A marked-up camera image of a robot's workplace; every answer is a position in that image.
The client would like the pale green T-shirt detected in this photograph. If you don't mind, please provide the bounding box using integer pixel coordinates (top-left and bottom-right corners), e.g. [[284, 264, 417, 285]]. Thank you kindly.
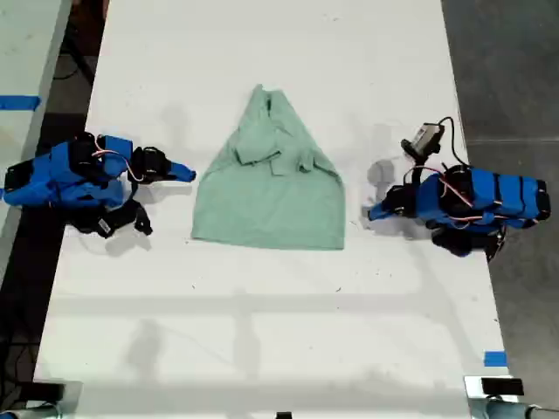
[[190, 83, 348, 252]]

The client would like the long blue tape strip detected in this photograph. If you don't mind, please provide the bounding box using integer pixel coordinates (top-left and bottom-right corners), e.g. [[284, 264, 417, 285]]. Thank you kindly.
[[0, 94, 42, 111]]

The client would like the white side table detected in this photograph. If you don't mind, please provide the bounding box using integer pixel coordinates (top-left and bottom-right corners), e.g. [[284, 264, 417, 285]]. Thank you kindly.
[[0, 0, 73, 280]]

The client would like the short blue tape strip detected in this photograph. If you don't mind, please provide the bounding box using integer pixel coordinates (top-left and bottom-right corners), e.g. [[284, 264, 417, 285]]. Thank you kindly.
[[483, 349, 509, 368]]

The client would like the metal corner plate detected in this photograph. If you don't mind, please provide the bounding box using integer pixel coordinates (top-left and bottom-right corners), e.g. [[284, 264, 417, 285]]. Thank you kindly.
[[463, 374, 526, 419], [24, 380, 85, 419]]

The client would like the small black box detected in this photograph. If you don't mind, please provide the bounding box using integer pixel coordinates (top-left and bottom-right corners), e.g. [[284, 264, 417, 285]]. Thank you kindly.
[[480, 377, 526, 397], [18, 381, 67, 401]]

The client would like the red and white arm wire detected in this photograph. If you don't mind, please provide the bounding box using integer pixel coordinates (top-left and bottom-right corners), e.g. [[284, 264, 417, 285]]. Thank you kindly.
[[438, 173, 501, 229], [92, 147, 146, 183]]

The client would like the grey and black camera box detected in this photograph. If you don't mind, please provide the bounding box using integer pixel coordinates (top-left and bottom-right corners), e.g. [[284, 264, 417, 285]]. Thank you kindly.
[[400, 123, 447, 158]]

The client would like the black camera box with label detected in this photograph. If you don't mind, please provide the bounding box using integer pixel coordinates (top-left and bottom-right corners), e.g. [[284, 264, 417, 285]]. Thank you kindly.
[[95, 201, 154, 239]]

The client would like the black camera cable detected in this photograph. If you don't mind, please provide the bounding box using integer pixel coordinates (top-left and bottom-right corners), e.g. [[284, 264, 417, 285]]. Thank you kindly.
[[436, 115, 471, 169]]

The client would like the black floor cable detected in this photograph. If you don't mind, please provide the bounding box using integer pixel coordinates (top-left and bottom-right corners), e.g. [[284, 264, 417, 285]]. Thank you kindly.
[[52, 25, 96, 86], [0, 338, 38, 409]]

